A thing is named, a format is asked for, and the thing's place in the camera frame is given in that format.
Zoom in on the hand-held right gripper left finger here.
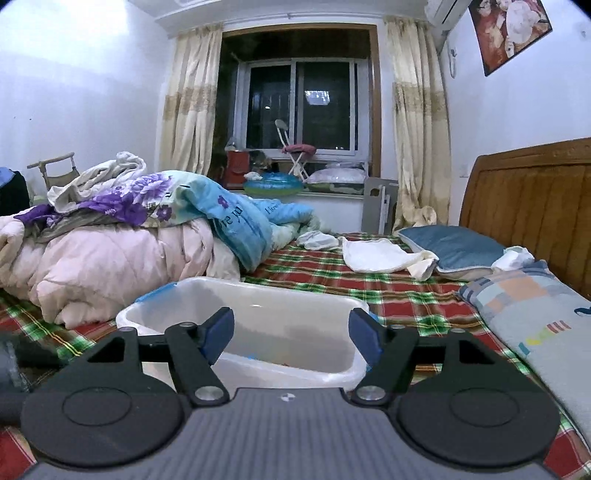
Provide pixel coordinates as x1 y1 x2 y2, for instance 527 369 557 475
85 307 236 408

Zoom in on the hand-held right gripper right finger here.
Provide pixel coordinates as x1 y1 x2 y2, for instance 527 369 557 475
348 308 498 408

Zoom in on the translucent plastic container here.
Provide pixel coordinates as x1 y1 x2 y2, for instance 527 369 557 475
115 277 371 389

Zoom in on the cream folded cloth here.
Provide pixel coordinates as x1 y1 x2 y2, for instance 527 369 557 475
341 236 439 281

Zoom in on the small white cloth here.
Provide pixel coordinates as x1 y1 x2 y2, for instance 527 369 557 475
295 231 342 252

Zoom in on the light blue quilt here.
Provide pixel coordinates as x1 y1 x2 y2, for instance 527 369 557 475
157 170 319 272

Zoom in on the pink quilt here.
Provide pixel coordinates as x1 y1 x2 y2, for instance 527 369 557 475
0 213 243 330

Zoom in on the blue pillow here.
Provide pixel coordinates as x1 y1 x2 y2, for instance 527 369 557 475
397 224 506 280

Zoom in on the grey white panel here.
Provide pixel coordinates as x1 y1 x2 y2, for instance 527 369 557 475
362 178 400 234

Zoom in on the bagged pillow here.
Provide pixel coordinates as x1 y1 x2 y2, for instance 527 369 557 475
305 162 369 195

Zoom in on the dark clothing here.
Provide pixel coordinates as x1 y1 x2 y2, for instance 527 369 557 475
0 167 31 217

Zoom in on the purple floral blanket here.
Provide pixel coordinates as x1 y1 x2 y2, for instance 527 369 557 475
14 173 185 232

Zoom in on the red box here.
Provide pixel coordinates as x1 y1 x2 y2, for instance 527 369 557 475
225 148 251 190

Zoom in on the white crumpled cloth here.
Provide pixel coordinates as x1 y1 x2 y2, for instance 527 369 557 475
490 247 536 272

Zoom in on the patterned grey pillow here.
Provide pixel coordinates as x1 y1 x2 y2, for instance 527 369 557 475
457 261 591 446

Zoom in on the bamboo baby chair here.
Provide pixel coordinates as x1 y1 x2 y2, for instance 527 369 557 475
27 151 80 191

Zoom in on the cream white blanket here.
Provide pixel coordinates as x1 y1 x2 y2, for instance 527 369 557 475
47 151 148 214

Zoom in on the folding chair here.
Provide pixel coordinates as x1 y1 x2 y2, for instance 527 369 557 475
274 119 318 182

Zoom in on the cream curtain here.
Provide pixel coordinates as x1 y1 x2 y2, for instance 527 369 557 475
159 24 225 178
384 16 452 232

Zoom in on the brown wooden headboard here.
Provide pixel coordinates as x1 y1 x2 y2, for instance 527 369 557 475
459 137 591 301

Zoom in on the dark window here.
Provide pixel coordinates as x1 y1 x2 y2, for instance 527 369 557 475
218 25 382 178

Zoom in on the air conditioner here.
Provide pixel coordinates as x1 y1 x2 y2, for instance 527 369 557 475
424 0 472 25

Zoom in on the inflatable swim ring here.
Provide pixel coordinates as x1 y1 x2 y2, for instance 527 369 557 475
243 173 305 197

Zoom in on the wall poster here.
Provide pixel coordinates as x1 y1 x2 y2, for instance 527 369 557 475
467 0 554 78

